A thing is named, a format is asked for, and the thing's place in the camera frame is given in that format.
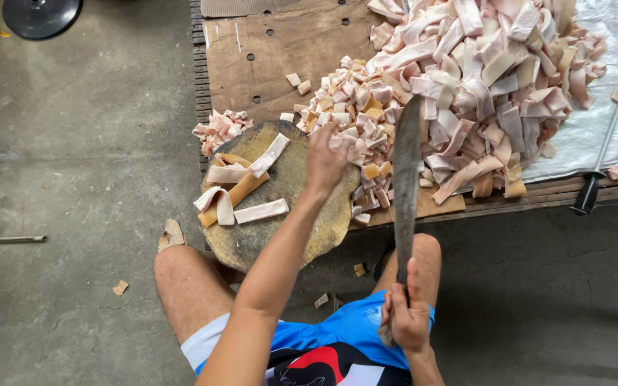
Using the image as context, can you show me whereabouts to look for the round wooden chopping block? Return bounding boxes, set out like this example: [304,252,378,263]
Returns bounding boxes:
[200,119,362,274]

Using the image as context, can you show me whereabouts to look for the small pile of pink meat scraps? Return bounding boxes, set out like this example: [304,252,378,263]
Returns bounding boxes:
[192,109,255,158]

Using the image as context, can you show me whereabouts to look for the long tan pork skin strip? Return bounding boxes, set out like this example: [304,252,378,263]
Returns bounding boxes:
[197,172,271,228]

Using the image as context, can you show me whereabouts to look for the person's left leg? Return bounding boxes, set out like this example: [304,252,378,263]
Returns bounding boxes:
[153,245,246,345]

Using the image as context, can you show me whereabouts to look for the person's right hand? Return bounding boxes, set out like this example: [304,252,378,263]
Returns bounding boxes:
[381,258,435,354]

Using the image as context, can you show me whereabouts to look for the short white pork skin strip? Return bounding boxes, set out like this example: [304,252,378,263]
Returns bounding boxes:
[233,198,290,225]

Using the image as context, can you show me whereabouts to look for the blue white red shorts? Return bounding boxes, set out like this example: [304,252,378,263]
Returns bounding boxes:
[181,289,436,386]

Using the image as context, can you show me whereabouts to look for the brown cardboard sheet with holes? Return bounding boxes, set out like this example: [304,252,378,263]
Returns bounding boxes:
[201,0,466,230]

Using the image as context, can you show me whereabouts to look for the long steel butcher knife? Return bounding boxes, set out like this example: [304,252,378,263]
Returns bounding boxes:
[378,95,424,348]

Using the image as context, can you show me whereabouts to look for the large heap of pork skin strips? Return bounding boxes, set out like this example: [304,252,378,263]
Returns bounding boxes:
[367,0,609,206]

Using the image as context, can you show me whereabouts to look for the black round stand base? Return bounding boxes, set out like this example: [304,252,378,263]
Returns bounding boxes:
[1,0,84,41]

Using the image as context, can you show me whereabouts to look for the grey metal rod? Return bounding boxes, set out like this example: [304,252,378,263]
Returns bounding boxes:
[0,235,48,246]

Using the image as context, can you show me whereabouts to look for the curled white pork skin strip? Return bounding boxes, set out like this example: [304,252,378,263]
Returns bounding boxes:
[193,185,236,226]

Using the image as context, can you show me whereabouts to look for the person's leg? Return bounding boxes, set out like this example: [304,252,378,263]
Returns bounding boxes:
[153,245,246,345]
[372,233,443,311]

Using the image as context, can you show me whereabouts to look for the pile of cut pork skin squares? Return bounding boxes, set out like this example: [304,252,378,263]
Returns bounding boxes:
[293,55,434,226]

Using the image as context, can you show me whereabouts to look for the person's left hand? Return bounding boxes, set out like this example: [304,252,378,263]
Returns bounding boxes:
[305,120,358,197]

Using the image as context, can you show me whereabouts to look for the folded pale pork skin strip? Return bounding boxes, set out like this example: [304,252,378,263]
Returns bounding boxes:
[205,153,254,184]

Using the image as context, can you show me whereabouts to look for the long white pork skin strip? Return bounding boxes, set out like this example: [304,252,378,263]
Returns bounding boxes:
[247,132,291,179]

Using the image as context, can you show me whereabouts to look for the person's right leg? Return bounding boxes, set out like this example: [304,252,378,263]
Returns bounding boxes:
[372,233,443,311]

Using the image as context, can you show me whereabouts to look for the white plastic sheet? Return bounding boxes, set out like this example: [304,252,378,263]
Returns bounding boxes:
[521,0,618,184]

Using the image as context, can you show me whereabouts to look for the sharpening steel with black handle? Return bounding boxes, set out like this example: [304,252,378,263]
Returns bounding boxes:
[570,88,618,217]

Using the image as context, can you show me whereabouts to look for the torn cardboard scrap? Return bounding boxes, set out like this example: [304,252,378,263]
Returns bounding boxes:
[157,218,187,253]

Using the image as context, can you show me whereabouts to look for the wooden slat platform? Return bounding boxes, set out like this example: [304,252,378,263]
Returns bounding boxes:
[189,0,618,253]

